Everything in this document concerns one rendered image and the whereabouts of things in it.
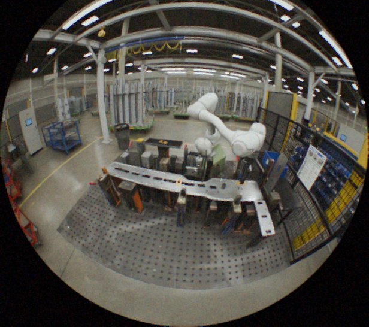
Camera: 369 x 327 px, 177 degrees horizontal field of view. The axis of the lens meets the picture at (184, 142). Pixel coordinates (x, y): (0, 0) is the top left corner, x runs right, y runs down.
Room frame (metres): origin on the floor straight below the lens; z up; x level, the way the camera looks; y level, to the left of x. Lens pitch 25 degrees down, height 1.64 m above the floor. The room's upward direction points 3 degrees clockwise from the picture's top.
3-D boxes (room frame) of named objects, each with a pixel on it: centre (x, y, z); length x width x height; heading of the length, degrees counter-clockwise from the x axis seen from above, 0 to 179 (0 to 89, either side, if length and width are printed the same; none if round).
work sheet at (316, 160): (0.41, -0.96, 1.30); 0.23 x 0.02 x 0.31; 171
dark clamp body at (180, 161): (0.86, 0.03, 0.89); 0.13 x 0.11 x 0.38; 171
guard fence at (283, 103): (2.42, -2.28, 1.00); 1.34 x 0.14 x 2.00; 176
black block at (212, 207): (0.45, -0.21, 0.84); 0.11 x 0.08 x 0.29; 171
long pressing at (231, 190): (0.66, 0.05, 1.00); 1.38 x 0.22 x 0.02; 81
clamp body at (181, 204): (0.48, 0.00, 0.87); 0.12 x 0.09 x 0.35; 171
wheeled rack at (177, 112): (7.71, 0.19, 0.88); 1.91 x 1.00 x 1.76; 177
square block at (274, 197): (0.42, -0.68, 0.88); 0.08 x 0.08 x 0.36; 81
